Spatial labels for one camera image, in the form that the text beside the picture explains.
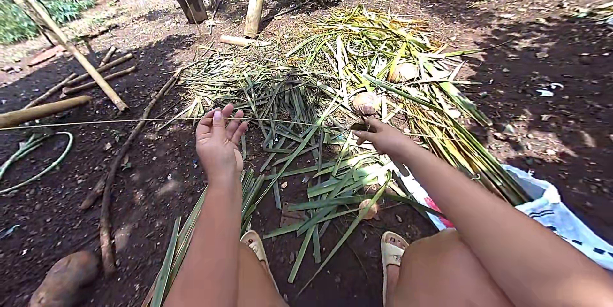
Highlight short bamboo piece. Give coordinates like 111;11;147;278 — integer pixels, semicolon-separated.
219;35;272;48

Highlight thin brown branch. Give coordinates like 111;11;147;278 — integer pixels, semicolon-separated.
63;66;138;95
67;53;135;87
23;73;77;110

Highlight long curved brown branch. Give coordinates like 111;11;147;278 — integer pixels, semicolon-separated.
99;67;184;278

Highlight pile of green leaf strips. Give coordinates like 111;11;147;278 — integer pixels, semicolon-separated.
163;5;494;298

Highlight pale green hose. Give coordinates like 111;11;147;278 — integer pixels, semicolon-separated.
0;131;74;196

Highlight person's right forearm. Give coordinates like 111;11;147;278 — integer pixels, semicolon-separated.
394;135;613;307

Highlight black bucket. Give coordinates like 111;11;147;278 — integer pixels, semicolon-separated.
173;0;208;25

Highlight person's left forearm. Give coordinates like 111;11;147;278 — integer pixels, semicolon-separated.
163;177;243;307

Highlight round pale brown husk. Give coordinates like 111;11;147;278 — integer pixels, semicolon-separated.
389;62;420;83

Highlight short dark wood piece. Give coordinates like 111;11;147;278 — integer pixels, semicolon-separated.
80;175;108;211

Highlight small round orange-brown husk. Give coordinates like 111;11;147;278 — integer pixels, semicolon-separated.
359;199;379;220

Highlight thick brown wooden log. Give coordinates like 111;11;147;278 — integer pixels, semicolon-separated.
0;95;92;130

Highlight upright thick bamboo pole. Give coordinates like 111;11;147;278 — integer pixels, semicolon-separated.
244;0;272;39

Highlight slanted long wooden pole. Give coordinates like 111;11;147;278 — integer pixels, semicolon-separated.
0;0;129;112

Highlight white printed sack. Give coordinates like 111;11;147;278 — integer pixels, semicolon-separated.
394;164;613;272

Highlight person's legs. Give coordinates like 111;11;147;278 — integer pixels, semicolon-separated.
239;229;517;307

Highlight brown rock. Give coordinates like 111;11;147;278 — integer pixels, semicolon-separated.
29;250;101;307

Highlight white scrap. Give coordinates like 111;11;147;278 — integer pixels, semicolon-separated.
536;82;565;97

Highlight person's left hand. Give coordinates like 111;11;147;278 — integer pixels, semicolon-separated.
195;103;249;184

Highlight person's right hand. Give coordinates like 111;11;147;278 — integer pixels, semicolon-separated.
351;116;411;159

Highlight bundle of long yellow-green leaves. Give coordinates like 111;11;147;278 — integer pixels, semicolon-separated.
402;79;532;206

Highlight round pinkish-brown husk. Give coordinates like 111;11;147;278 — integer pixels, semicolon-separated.
352;91;382;116

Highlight long thin pale strip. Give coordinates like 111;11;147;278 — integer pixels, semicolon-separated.
0;117;352;131

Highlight green grass clump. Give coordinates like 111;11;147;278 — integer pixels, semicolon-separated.
0;0;96;45

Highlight flat reddish slab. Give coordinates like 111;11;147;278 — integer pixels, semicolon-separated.
27;45;66;67

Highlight bundle of narrow green leaves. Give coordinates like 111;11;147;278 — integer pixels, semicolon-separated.
143;168;265;307

